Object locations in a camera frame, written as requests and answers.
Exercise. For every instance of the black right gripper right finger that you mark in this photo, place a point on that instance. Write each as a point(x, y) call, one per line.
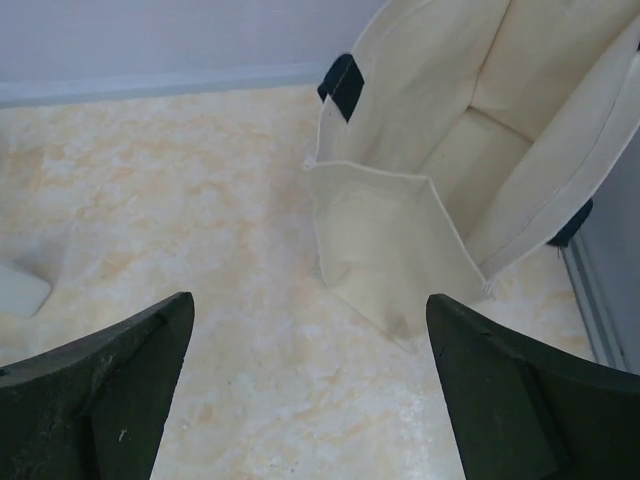
point(522, 409)

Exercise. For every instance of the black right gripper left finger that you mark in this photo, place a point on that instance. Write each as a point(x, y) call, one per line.
point(96, 408)

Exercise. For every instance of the cream canvas tote bag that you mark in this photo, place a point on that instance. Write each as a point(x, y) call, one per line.
point(457, 137)

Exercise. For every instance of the white bottle grey cap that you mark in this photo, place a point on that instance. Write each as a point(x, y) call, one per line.
point(22, 293)

